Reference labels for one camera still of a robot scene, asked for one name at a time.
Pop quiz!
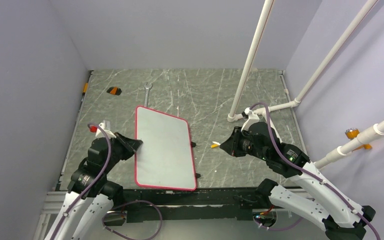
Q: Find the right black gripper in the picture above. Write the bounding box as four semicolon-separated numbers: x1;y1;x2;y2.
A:
220;126;269;161

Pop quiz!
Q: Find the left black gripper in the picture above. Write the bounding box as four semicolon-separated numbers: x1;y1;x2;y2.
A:
103;131;143;173

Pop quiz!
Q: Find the whiteboard with red frame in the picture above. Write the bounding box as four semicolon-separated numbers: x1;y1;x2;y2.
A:
134;106;197;191

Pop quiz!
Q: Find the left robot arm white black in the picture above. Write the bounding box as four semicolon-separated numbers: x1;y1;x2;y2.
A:
45;131;143;240

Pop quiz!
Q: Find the black orange brush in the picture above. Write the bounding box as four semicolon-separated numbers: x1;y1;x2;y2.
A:
106;86;123;96

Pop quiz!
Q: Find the silver wrench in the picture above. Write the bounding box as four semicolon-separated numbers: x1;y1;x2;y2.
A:
143;82;153;108

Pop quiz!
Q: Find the orange black screwdriver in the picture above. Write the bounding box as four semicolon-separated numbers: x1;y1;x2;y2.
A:
81;70;93;102

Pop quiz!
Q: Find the white PVC pipe right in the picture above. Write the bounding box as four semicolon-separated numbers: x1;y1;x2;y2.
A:
314;120;384;169

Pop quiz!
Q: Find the white PVC pipe frame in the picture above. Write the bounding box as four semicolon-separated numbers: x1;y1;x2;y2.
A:
222;0;378;123

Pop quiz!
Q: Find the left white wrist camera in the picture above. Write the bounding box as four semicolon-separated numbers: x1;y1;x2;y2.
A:
87;120;116;139

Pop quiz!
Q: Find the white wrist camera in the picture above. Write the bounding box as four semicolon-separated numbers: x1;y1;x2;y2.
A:
87;120;116;139
241;107;260;131

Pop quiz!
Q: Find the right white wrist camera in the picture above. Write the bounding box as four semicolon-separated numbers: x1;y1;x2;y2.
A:
241;107;260;131

